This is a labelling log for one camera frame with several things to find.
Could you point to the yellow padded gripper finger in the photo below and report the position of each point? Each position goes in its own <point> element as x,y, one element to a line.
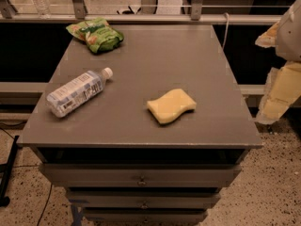
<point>268,38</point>
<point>281,90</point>

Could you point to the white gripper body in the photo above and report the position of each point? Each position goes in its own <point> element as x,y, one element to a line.
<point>291,37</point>

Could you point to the green rice chip bag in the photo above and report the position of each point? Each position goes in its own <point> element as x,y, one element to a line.
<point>98,35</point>

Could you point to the yellow sponge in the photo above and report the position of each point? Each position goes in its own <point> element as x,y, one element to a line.
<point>171,105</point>

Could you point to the grey drawer cabinet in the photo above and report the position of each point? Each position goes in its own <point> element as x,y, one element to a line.
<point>115,160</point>

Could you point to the clear plastic water bottle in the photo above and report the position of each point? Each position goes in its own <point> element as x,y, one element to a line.
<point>75,93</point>

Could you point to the black floor stand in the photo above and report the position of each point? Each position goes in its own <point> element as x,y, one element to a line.
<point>5,172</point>

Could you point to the metal railing frame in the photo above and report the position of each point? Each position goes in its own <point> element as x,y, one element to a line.
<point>26,13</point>

